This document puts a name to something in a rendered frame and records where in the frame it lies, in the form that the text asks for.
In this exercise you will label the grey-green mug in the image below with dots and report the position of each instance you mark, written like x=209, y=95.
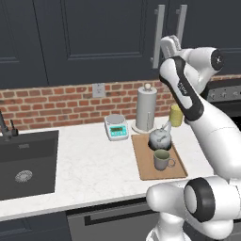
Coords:
x=161, y=160

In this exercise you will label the white paper towel holder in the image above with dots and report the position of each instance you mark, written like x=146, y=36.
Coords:
x=146, y=108

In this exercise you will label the wide dark cabinet door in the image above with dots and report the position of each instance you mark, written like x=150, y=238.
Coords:
x=100, y=37

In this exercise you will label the grey wall socket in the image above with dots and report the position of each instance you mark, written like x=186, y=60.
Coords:
x=98, y=90

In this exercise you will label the white teal kitchen scale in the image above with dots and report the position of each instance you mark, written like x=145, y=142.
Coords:
x=116, y=127

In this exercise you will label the yellow jar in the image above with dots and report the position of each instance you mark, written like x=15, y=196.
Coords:
x=175, y=116

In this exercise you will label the grey metal kettle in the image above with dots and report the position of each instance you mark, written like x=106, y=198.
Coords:
x=159, y=138

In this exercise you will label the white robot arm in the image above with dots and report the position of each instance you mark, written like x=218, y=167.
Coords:
x=216, y=138

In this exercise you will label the brown wooden tray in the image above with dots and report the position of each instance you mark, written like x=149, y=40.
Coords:
x=147, y=163

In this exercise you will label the grey dishwasher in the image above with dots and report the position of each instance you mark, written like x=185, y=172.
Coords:
x=113, y=224

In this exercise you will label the dark base cabinet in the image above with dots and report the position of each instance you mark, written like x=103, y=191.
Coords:
x=31, y=229

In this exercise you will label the black steel stove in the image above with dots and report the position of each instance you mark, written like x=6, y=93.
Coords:
x=227, y=94

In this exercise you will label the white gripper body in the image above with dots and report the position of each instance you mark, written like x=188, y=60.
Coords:
x=170, y=47

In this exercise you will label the black kitchen sink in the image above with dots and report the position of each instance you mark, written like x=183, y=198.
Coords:
x=26, y=163

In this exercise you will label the black tap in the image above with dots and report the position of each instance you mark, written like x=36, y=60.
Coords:
x=5, y=128

